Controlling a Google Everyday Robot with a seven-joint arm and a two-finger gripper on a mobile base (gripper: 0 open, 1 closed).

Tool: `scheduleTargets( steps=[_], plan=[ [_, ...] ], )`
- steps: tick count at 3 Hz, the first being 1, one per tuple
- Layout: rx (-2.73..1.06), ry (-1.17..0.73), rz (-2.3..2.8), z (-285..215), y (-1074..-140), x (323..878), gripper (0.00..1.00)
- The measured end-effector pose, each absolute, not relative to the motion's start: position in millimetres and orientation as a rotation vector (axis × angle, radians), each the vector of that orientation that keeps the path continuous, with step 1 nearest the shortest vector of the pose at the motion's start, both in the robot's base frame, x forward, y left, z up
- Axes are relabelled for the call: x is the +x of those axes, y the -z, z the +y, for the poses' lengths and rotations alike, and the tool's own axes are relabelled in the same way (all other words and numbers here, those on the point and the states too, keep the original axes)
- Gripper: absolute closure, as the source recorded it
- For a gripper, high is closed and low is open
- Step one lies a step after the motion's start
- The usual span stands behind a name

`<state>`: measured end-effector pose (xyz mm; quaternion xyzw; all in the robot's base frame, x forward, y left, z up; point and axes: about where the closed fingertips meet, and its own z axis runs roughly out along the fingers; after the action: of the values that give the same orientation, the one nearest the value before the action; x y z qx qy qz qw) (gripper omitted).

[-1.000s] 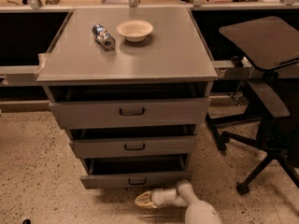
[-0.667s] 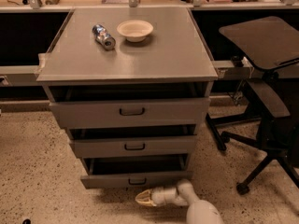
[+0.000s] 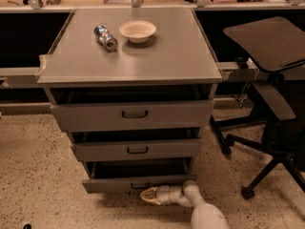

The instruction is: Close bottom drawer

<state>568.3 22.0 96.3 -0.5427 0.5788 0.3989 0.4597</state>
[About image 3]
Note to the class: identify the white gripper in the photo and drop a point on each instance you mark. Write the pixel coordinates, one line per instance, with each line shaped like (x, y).
(165, 196)

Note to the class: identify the grey bottom drawer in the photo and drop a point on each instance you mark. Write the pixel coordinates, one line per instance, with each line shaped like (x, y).
(136, 175)

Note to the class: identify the grey drawer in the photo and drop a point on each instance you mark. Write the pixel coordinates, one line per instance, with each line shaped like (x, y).
(135, 145)
(119, 112)
(136, 175)

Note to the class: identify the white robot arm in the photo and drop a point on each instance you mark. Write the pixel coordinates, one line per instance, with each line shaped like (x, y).
(204, 216)

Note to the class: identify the grey middle drawer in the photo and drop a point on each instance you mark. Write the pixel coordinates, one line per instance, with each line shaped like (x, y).
(135, 145)

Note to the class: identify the grey top drawer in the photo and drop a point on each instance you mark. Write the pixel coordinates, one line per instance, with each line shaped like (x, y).
(119, 112)

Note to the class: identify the grey drawer cabinet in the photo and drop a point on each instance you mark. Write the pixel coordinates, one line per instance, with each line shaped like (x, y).
(175, 61)

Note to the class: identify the white paper bowl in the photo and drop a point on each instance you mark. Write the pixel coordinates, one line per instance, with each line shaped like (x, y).
(137, 31)

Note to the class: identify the black office chair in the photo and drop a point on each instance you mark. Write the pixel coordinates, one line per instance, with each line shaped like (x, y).
(276, 46)

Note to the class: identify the grey metal rail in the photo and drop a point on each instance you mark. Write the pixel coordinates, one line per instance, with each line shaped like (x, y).
(19, 78)

